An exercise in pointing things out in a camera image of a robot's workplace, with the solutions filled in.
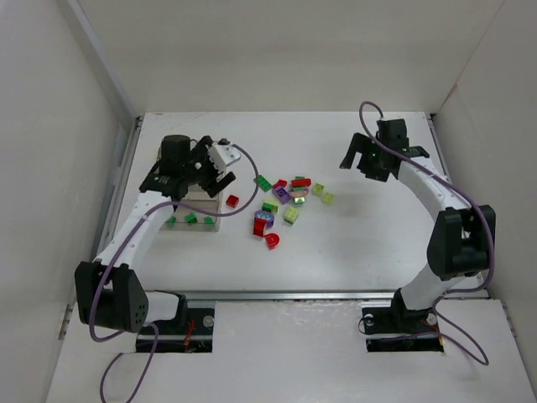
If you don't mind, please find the yellow-green lego brick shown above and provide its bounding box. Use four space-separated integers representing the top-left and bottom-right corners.
284 207 300 225
312 183 325 196
321 192 335 206

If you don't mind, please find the long red lego brick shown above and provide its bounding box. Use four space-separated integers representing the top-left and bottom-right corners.
290 178 311 188

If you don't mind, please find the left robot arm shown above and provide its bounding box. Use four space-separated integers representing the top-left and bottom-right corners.
75 134 241 333

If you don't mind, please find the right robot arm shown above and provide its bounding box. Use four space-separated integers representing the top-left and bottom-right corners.
340 118 496 334

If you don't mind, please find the small red lego cube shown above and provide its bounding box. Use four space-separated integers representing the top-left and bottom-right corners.
226 194 240 209

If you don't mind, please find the flat green lego plate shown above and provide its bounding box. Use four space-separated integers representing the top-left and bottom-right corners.
253 175 273 192

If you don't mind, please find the clear compartment organizer tray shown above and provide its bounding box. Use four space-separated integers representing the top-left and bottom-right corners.
141 137 228 233

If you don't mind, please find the green and yellow lego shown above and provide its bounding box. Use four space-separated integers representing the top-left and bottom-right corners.
262 199 279 214

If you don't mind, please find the purple flower lego disc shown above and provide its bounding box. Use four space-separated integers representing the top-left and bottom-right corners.
254 210 274 227

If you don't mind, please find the red arch lego block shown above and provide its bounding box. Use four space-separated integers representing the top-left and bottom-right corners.
253 219 268 238

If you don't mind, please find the purple hollow lego brick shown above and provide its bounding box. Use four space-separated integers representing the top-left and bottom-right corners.
273 186 291 204

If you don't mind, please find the red curved lego piece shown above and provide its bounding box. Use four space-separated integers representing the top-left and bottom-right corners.
273 179 288 189

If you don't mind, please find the red half-round lego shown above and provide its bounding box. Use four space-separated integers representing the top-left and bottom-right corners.
264 233 280 250

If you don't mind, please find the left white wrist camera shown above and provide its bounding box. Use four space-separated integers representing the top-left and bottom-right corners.
208 139 242 172

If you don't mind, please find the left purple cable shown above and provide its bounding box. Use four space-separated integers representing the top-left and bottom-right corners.
88 143 262 403

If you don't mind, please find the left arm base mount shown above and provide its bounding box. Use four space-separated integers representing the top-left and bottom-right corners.
146 291 216 353

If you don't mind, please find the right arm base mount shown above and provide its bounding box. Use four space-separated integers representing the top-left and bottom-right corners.
358 291 444 353

